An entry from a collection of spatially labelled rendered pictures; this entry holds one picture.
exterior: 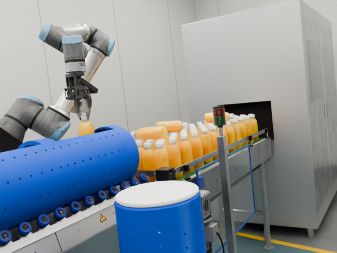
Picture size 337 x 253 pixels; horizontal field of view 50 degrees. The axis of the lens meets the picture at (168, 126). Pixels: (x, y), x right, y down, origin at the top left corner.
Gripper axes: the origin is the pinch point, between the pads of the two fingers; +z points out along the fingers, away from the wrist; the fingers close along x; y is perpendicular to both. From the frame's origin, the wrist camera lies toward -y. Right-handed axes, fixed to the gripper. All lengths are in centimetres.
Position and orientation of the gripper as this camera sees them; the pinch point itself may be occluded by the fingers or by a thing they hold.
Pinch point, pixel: (85, 116)
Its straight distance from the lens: 172.3
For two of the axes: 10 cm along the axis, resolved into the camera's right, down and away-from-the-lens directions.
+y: -5.2, 1.2, -8.4
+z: 1.0, 9.9, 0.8
